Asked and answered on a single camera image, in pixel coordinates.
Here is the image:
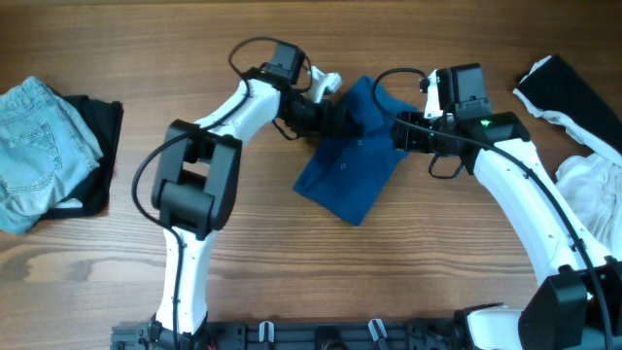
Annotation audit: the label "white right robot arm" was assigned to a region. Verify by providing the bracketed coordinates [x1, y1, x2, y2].
[392, 112, 621, 349]

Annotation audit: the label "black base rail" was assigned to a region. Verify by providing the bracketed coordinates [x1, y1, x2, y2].
[110, 319, 468, 350]

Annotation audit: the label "blue t-shirt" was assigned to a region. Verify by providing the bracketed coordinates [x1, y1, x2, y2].
[294, 76, 408, 226]

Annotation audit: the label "black garment under jeans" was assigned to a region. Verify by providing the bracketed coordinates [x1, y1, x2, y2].
[41, 95, 123, 220]

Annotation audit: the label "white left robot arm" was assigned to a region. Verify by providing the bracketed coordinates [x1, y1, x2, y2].
[138, 67, 342, 349]

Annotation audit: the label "white garment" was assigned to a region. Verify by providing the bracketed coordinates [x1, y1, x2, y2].
[512, 54, 622, 249]

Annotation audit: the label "light blue denim jeans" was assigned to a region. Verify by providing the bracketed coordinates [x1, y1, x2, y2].
[1, 77, 96, 233]

